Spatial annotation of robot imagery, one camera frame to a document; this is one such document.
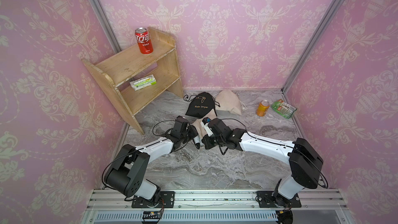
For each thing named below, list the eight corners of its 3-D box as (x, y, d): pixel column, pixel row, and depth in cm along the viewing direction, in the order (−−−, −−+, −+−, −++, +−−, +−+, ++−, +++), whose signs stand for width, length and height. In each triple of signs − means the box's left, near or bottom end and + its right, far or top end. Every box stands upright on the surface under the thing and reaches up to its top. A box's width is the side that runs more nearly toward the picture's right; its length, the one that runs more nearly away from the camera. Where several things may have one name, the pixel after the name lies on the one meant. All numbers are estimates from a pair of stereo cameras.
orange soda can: (257, 116, 107) (261, 106, 99) (255, 109, 111) (259, 99, 103) (265, 116, 107) (270, 106, 99) (263, 109, 111) (268, 99, 103)
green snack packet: (288, 119, 106) (290, 117, 104) (270, 107, 113) (271, 105, 111) (295, 111, 110) (297, 109, 108) (277, 100, 117) (278, 97, 115)
